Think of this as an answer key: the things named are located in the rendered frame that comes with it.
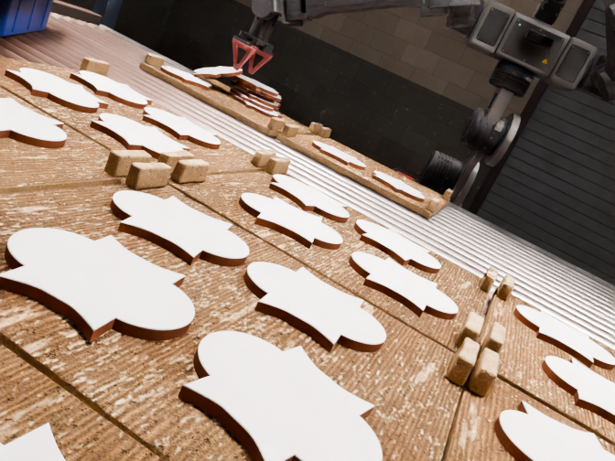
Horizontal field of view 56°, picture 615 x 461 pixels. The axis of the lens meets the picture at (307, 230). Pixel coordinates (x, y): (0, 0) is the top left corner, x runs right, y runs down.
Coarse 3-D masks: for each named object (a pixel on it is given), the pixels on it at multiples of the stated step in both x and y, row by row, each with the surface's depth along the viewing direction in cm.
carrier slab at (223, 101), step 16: (144, 64) 147; (176, 80) 145; (208, 80) 170; (208, 96) 143; (224, 96) 155; (224, 112) 141; (240, 112) 142; (256, 112) 154; (256, 128) 138; (304, 128) 164
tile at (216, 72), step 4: (204, 68) 164; (208, 68) 164; (212, 68) 163; (216, 68) 163; (220, 68) 163; (224, 68) 162; (228, 68) 162; (232, 68) 162; (240, 68) 163; (196, 72) 159; (200, 72) 157; (204, 72) 157; (208, 72) 156; (212, 72) 156; (216, 72) 156; (220, 72) 155; (224, 72) 155; (228, 72) 155; (232, 72) 155; (236, 72) 156; (240, 72) 157; (196, 76) 157; (200, 76) 156; (204, 76) 156; (208, 76) 156; (212, 76) 155; (216, 76) 154; (220, 76) 155; (224, 76) 155; (228, 76) 155
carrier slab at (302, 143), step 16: (288, 144) 136; (304, 144) 139; (336, 144) 163; (320, 160) 134; (336, 160) 137; (368, 160) 160; (352, 176) 132; (368, 176) 136; (400, 176) 159; (384, 192) 130; (432, 192) 156; (416, 208) 128
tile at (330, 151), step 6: (312, 144) 142; (318, 144) 142; (324, 144) 146; (324, 150) 137; (330, 150) 141; (336, 150) 144; (330, 156) 138; (336, 156) 137; (342, 156) 139; (348, 156) 143; (342, 162) 137; (348, 162) 136; (354, 162) 139; (360, 162) 143; (360, 168) 139
